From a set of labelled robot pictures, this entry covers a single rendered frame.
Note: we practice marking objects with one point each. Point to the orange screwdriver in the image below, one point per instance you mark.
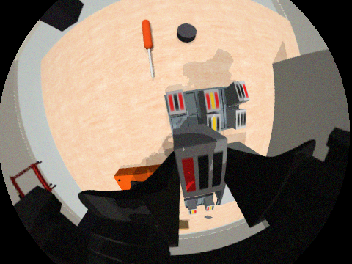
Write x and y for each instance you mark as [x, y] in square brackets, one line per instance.
[148, 41]

